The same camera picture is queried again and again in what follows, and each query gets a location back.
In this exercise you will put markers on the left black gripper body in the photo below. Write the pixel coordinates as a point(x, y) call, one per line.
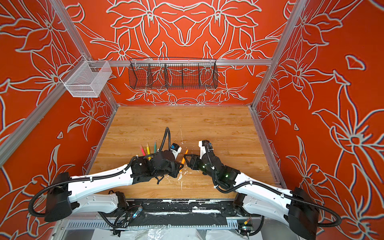
point(173, 169)

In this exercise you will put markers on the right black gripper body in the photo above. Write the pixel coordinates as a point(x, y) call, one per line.
point(200, 165)

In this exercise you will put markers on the orange marker pen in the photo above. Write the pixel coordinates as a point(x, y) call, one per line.
point(183, 162)

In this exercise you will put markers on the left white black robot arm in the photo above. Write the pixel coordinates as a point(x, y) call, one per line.
point(65, 194)

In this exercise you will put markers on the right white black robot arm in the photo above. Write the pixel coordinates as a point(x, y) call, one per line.
point(293, 208)

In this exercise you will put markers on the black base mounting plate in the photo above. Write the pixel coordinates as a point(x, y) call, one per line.
point(179, 212)

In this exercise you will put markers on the small green circuit board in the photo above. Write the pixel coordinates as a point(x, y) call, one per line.
point(246, 229)

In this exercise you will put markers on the white mesh basket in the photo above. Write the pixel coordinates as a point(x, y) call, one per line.
point(86, 79)

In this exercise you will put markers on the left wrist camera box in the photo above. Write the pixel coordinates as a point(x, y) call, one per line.
point(175, 150)

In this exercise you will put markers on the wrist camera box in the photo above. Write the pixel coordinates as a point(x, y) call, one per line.
point(175, 150)
point(204, 146)

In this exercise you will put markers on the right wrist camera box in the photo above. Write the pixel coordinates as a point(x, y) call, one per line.
point(204, 146)

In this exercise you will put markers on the white slotted cable duct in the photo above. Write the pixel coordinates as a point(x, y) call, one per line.
point(91, 225)

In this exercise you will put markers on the black wire basket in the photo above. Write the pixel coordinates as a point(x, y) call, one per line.
point(173, 74)

